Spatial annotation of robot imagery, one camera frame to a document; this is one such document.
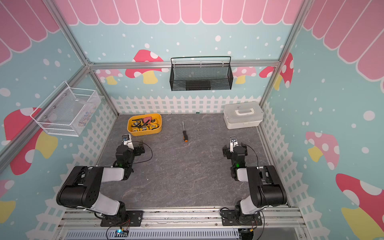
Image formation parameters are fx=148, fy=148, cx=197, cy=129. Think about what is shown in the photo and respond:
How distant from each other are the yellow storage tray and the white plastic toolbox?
51cm

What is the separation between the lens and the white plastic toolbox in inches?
42.1

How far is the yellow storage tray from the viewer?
1.08m
